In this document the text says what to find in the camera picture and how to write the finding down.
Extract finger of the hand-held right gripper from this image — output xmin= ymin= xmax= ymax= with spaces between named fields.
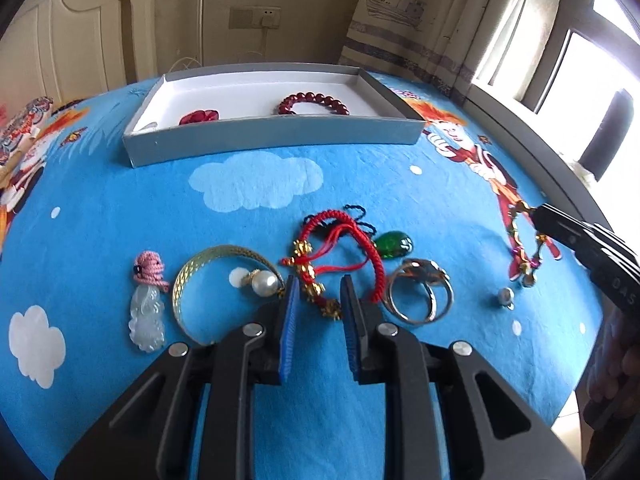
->
xmin=530 ymin=202 xmax=640 ymax=267
xmin=541 ymin=233 xmax=609 ymax=282

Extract large metal ring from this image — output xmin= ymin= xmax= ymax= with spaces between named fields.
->
xmin=382 ymin=258 xmax=454 ymax=324

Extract red bead bracelet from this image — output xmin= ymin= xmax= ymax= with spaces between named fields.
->
xmin=274 ymin=91 xmax=347 ymax=117

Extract window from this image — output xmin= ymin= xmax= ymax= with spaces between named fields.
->
xmin=470 ymin=0 xmax=640 ymax=126

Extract dark rounded object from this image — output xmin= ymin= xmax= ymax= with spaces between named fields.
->
xmin=580 ymin=89 xmax=636 ymax=181

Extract white charger cable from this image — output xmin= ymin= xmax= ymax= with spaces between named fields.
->
xmin=167 ymin=25 xmax=268 ymax=73

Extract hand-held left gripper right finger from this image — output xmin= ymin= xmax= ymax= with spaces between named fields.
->
xmin=340 ymin=274 xmax=586 ymax=480

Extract person's right hand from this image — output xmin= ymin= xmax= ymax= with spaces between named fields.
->
xmin=582 ymin=305 xmax=640 ymax=431

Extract white bed headboard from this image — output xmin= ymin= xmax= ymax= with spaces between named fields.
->
xmin=0 ymin=0 xmax=158 ymax=106

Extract green gem pendant black cord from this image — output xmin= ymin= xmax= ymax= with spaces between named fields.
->
xmin=344 ymin=204 xmax=415 ymax=263

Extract gold cuff bangle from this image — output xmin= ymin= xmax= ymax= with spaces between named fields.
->
xmin=171 ymin=245 xmax=288 ymax=346

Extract grey cardboard tray box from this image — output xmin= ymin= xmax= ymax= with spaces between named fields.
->
xmin=122 ymin=63 xmax=426 ymax=168

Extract red string bracelet gold charms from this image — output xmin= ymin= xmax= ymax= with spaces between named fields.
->
xmin=280 ymin=210 xmax=388 ymax=321

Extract gold link bracelet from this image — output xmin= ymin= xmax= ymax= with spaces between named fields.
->
xmin=505 ymin=200 xmax=551 ymax=288

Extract ship print curtain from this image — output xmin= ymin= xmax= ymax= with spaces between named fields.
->
xmin=337 ymin=0 xmax=566 ymax=106

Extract pearl earring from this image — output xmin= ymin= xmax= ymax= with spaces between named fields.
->
xmin=229 ymin=267 xmax=279 ymax=299

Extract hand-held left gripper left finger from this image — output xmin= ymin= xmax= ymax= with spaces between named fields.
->
xmin=54 ymin=274 xmax=301 ymax=480

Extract red flower ornament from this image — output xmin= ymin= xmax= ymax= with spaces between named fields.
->
xmin=179 ymin=109 xmax=221 ymax=126

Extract jade pendant with pink knot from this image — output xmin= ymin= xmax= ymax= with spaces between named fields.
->
xmin=127 ymin=250 xmax=171 ymax=354

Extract wall socket panel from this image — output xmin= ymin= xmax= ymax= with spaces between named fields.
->
xmin=229 ymin=5 xmax=282 ymax=30

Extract blue cartoon printed blanket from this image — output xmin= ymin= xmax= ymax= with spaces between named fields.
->
xmin=0 ymin=67 xmax=608 ymax=480

